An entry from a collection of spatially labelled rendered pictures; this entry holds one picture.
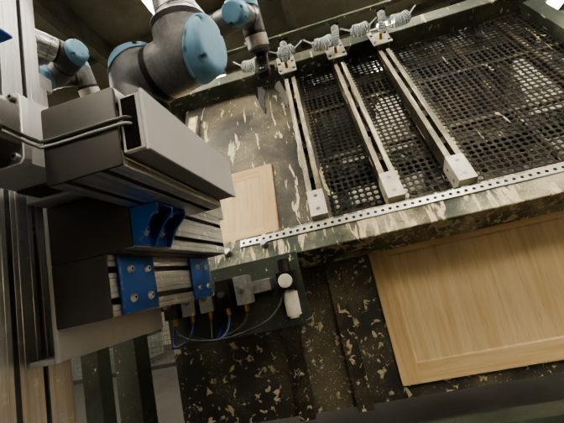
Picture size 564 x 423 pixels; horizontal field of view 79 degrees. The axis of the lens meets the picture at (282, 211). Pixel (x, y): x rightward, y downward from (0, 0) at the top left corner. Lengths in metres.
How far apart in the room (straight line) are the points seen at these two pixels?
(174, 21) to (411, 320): 1.23
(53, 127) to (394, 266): 1.23
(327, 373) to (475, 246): 0.75
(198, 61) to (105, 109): 0.34
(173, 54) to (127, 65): 0.11
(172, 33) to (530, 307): 1.43
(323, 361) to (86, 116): 1.27
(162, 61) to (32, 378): 0.57
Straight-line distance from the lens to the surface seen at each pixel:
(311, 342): 1.48
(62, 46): 1.39
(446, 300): 1.48
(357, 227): 1.21
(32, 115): 0.50
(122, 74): 0.81
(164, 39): 0.76
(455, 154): 1.41
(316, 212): 1.24
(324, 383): 1.51
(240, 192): 1.50
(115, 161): 0.39
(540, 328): 1.59
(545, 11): 2.35
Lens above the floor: 0.73
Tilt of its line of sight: 11 degrees up
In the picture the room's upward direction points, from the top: 12 degrees counter-clockwise
